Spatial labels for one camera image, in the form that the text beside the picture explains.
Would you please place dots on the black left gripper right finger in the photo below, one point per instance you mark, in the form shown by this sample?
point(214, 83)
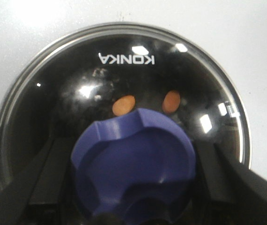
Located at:
point(226, 191)

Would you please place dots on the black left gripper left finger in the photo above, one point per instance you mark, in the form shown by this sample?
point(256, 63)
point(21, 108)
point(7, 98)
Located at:
point(36, 196)

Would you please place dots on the glass lid with blue knob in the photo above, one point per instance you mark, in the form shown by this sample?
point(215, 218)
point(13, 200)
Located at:
point(134, 169)

